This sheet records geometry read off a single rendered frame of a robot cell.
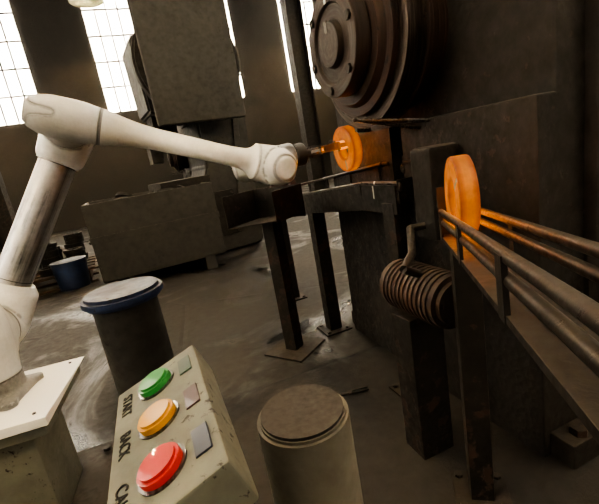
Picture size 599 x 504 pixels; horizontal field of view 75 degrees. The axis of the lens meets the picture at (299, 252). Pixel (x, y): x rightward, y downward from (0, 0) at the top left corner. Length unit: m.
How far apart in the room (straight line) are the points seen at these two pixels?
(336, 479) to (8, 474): 0.94
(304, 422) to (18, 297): 1.04
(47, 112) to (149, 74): 2.53
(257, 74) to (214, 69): 8.02
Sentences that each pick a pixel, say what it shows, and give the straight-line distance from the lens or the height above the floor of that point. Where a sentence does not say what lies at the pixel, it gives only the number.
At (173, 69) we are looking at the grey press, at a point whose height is 1.70.
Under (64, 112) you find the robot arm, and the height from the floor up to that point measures 1.04.
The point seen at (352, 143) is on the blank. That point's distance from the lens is 1.37.
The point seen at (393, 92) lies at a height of 0.95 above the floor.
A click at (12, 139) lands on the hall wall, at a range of 11.44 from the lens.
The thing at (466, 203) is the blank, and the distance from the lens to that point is 0.74.
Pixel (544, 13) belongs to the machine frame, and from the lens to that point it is 1.03.
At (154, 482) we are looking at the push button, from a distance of 0.38.
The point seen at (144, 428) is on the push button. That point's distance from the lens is 0.45.
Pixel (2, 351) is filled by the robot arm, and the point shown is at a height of 0.49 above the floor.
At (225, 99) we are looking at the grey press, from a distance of 3.84.
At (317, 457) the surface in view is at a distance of 0.51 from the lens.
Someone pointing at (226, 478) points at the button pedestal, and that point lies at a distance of 0.35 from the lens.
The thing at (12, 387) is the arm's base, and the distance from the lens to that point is 1.26.
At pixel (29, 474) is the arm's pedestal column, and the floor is 0.19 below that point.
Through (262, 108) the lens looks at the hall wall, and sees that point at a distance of 11.72.
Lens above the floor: 0.83
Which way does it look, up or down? 14 degrees down
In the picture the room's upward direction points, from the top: 10 degrees counter-clockwise
